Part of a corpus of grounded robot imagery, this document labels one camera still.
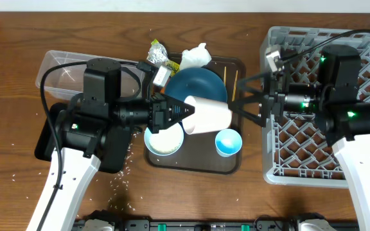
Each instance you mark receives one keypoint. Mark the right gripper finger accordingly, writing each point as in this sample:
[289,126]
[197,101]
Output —
[245,84]
[259,119]

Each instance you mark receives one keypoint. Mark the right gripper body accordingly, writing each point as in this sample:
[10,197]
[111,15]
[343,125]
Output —
[277,96]

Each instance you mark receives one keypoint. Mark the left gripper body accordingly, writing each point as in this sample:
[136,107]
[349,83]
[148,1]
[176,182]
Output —
[157,112]

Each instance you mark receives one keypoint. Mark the pink white cup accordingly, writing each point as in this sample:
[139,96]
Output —
[209,116]

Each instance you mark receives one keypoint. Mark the blue plate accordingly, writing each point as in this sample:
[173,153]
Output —
[196,81]

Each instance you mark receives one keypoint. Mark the blue white cup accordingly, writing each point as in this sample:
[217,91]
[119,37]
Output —
[228,142]

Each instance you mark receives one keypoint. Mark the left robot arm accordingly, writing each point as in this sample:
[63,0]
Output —
[92,133]

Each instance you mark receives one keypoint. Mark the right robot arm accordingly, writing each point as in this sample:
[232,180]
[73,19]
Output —
[339,114]

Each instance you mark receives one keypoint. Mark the grey dishwasher rack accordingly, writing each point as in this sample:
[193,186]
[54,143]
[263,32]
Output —
[294,150]

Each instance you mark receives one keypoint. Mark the wooden chopstick right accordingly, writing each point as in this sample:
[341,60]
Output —
[234,85]

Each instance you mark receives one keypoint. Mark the wooden chopstick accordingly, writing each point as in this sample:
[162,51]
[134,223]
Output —
[225,75]
[234,85]

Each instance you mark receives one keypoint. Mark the light blue rice bowl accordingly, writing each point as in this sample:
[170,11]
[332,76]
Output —
[165,142]

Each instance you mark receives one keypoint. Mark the wooden chopstick left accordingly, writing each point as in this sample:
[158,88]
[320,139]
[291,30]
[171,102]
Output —
[225,75]

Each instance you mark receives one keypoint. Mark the dark brown serving tray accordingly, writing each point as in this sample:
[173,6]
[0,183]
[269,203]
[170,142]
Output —
[198,152]

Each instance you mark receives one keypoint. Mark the crumpled white napkin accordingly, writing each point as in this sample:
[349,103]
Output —
[196,57]

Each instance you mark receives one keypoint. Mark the yellow silver snack wrapper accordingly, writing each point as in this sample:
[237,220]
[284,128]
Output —
[158,56]

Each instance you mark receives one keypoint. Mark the clear plastic container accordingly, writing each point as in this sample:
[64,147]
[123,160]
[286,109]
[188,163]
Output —
[66,82]

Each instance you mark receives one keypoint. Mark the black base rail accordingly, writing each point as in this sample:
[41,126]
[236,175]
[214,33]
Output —
[146,225]

